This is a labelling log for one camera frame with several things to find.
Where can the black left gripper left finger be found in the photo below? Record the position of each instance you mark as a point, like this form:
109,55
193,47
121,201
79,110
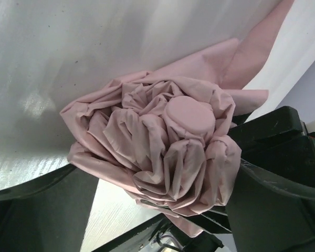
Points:
48,213

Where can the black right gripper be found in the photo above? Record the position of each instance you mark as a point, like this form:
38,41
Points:
279,143

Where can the pink umbrella with black lining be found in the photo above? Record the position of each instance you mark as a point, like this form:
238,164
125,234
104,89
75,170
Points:
162,136

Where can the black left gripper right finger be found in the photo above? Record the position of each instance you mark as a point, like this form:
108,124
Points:
268,212

